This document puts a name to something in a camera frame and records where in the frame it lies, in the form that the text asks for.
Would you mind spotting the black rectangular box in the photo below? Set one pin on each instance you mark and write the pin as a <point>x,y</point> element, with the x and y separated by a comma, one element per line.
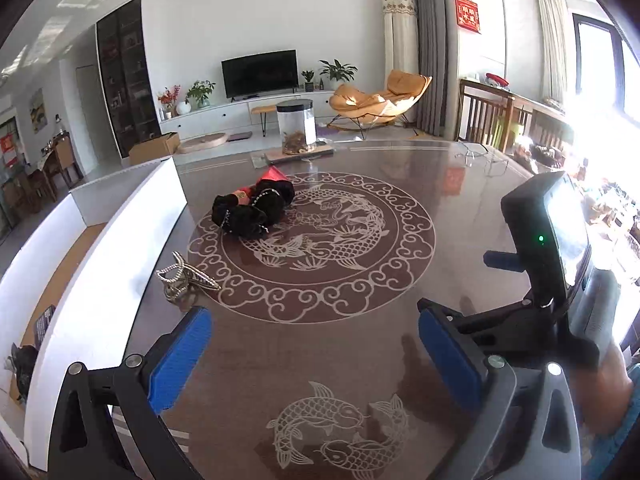
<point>41,325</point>

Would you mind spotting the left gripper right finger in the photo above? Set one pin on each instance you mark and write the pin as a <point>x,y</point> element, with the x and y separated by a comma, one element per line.
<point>523,419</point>

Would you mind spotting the red flowers white vase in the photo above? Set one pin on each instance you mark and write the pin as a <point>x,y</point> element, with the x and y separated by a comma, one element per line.
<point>170,101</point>

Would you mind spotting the leafy plant near tv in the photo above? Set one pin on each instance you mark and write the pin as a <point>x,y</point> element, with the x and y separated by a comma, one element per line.
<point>338,73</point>

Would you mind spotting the wooden dining chair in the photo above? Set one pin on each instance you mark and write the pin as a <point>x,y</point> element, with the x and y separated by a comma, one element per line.
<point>61,161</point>

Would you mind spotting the black bow with chain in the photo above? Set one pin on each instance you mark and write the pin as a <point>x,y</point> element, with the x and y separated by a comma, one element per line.
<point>238,219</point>

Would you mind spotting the round floor cushion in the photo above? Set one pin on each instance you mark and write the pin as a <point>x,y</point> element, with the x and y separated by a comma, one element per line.
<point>202,143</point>

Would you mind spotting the small wooden bench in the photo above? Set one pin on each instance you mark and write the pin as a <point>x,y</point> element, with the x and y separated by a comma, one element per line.
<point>262,111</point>

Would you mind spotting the person's right hand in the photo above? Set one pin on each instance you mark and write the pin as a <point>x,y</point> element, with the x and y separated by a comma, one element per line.
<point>602,396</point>

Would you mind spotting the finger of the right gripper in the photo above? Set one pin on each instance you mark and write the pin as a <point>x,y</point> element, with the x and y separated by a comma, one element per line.
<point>450,312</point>
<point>506,261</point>

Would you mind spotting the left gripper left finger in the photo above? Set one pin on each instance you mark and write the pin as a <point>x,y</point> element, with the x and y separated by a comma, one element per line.
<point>84,443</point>

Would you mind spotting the white sorting box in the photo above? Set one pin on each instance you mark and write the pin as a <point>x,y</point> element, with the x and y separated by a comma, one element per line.
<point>133,212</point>

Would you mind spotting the clear jar black lid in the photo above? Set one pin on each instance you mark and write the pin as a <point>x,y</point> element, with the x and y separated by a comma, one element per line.
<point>296,125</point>

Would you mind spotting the tall black display cabinet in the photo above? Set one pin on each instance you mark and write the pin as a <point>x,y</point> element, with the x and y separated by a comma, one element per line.
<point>128,97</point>

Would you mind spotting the orange lounge chair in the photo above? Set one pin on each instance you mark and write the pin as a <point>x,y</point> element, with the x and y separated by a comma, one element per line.
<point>358,111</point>

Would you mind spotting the clear eyeglasses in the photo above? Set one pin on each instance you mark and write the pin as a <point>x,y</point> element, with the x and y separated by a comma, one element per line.
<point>479,155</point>

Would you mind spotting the rhinestone gold hair clip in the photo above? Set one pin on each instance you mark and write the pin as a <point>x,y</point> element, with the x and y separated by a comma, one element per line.
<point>180,277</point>

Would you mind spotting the green potted plant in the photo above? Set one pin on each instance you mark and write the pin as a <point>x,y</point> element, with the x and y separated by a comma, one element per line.
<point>199,93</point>

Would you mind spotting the red packet envelope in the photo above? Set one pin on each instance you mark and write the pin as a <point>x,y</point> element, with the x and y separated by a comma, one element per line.
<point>272,175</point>

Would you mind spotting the dark wooden side chair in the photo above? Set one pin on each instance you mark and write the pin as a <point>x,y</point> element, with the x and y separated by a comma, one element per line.
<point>495,117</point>

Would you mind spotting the grey curtain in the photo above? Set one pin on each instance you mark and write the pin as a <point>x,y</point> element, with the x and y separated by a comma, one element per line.
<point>438,58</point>

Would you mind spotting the white tv cabinet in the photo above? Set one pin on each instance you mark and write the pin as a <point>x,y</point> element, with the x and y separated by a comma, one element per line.
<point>235,116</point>

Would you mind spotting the white standing air conditioner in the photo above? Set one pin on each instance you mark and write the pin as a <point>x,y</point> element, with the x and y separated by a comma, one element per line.
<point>400,21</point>

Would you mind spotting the tray under jar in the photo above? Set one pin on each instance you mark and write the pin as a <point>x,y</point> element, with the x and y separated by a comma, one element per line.
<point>276,156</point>

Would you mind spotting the black flat television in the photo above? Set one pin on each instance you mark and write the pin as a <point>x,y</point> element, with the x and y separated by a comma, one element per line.
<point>262,72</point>

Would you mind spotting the cardboard box on floor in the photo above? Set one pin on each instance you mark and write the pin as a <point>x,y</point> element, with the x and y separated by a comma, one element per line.
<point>162,146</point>

